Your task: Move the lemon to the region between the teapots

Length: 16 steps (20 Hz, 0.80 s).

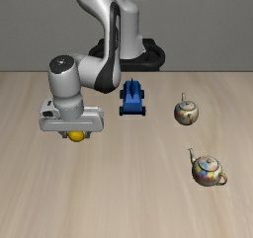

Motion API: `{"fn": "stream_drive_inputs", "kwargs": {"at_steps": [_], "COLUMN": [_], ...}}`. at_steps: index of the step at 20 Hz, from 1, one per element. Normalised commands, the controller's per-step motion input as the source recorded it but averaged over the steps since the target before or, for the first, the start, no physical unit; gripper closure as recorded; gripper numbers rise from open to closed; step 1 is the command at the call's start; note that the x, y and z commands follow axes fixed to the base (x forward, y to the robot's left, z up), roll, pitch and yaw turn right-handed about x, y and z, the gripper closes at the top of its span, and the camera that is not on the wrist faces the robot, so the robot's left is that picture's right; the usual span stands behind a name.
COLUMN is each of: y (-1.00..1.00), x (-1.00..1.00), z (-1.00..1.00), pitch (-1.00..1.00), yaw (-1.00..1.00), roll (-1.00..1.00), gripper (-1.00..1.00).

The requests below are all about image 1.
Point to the blue toy car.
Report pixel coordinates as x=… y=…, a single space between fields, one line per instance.
x=132 y=98

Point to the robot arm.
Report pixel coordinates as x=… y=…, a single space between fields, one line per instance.
x=99 y=24

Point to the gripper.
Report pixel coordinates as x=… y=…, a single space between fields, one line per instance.
x=86 y=122

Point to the yellow lemon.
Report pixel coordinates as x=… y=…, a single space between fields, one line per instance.
x=76 y=136

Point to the small multicoloured metallic teapot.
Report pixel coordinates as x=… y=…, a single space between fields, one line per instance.
x=186 y=112

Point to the large multicoloured metallic teapot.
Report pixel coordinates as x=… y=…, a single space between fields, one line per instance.
x=207 y=171

